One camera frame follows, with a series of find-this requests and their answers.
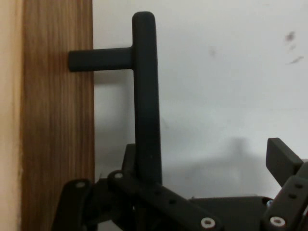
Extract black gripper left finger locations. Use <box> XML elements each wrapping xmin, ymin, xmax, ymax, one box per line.
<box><xmin>51</xmin><ymin>143</ymin><xmax>223</xmax><ymax>231</ymax></box>

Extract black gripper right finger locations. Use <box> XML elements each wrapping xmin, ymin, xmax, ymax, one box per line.
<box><xmin>261</xmin><ymin>137</ymin><xmax>308</xmax><ymax>231</ymax></box>

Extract wooden drawer front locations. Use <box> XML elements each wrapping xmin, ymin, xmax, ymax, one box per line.
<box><xmin>0</xmin><ymin>0</ymin><xmax>96</xmax><ymax>231</ymax></box>

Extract black bar drawer handle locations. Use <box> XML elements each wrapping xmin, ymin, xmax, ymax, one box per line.
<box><xmin>68</xmin><ymin>11</ymin><xmax>163</xmax><ymax>186</ymax></box>

